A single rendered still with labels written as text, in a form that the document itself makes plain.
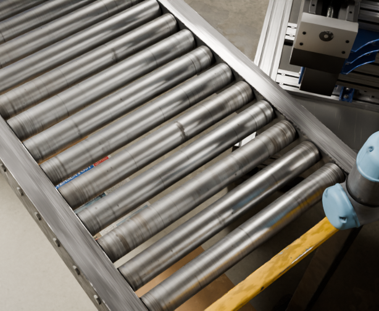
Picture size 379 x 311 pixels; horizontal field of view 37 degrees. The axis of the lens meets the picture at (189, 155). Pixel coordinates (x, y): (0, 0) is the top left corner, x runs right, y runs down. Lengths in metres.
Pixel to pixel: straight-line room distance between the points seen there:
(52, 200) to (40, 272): 0.85
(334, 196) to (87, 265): 0.42
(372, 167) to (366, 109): 1.17
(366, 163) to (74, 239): 0.49
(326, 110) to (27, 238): 1.08
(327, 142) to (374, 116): 0.89
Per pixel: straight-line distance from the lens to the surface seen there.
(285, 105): 1.17
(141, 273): 0.96
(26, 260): 1.89
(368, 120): 2.00
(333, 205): 0.95
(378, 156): 0.85
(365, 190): 0.90
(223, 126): 1.12
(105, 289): 0.95
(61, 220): 1.01
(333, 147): 1.13
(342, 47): 1.44
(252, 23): 2.53
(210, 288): 1.81
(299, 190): 1.06
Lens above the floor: 1.68
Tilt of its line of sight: 55 degrees down
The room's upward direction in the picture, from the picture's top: 4 degrees clockwise
